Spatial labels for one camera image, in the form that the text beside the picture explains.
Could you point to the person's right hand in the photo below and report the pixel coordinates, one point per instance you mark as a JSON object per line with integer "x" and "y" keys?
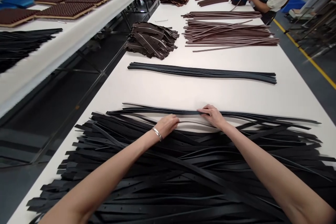
{"x": 215, "y": 117}

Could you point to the person's left hand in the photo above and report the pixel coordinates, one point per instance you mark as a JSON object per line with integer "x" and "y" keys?
{"x": 164, "y": 127}

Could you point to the person's right fingers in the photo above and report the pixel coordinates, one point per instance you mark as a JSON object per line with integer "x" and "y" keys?
{"x": 206, "y": 109}

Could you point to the person's left fingers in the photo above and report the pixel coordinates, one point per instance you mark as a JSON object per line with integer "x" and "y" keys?
{"x": 174, "y": 120}

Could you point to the long black belt strip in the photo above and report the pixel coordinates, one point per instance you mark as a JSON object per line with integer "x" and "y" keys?
{"x": 187, "y": 113}

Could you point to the heap of dark brown pieces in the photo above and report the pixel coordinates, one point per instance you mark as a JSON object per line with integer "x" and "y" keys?
{"x": 151, "y": 39}

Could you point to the white side table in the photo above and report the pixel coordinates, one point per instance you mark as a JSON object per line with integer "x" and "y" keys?
{"x": 78, "y": 32}

